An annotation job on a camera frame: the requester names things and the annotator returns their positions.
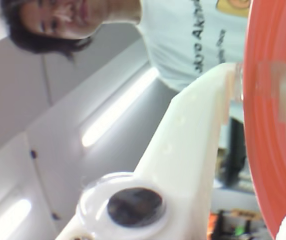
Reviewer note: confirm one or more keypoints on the red plastic plate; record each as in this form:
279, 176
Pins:
265, 140

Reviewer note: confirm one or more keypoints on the person in white T-shirt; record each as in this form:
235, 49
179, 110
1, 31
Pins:
177, 37

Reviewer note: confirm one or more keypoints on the ceiling light strip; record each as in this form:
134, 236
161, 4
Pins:
10, 220
117, 112

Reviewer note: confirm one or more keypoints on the plastic googly eye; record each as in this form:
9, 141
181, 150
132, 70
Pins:
135, 206

